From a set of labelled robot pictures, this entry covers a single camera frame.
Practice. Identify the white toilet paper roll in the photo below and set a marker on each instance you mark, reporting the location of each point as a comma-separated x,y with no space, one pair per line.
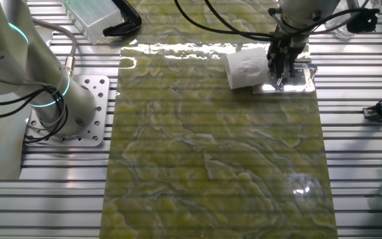
245,69

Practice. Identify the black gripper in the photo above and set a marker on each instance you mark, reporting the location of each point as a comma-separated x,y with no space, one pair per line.
282,53

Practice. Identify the green marble pattern mat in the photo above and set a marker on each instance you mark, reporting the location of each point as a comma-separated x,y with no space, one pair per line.
211,149

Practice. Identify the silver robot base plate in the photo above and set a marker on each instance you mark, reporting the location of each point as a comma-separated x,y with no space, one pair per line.
95,109

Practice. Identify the translucent plastic box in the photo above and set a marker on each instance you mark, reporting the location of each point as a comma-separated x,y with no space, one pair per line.
93,20

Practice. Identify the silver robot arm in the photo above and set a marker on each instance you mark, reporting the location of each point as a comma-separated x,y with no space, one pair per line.
12,59

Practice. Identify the black C-clamp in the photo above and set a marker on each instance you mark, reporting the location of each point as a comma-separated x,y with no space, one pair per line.
128,23

